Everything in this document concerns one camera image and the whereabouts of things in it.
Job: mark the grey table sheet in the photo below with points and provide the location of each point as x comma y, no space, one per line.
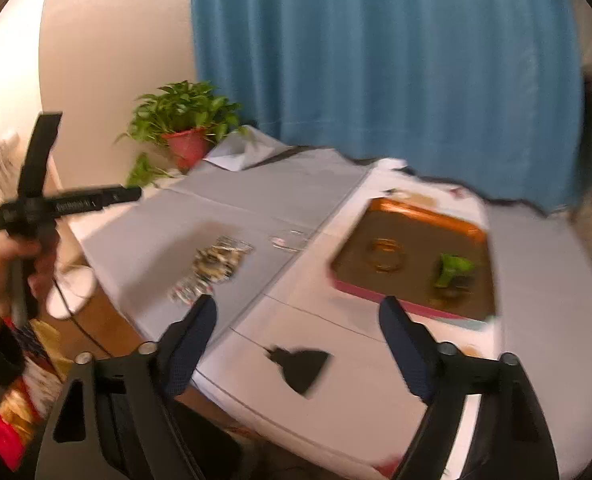
226,195
540,280

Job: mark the person's left hand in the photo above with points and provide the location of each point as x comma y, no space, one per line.
41,280

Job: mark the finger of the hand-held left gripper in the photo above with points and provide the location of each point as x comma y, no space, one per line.
101,197

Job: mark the red flower pot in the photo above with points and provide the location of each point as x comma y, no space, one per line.
188,147

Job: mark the white desk fan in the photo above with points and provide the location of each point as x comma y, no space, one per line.
73,287

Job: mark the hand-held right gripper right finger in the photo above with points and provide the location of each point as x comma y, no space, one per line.
405,355

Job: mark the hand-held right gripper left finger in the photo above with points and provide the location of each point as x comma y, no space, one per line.
191,347

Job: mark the blue curtain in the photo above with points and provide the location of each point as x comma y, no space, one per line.
375,60

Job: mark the gold bangle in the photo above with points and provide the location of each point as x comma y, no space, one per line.
375,262

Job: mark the pale folded paper sheet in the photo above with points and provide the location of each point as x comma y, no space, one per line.
236,152

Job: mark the green leafy plant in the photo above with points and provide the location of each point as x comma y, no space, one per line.
181,105

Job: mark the patterned red yellow cloth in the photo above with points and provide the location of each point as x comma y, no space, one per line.
21,400

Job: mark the pink metal tray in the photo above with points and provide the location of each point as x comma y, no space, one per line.
415,265

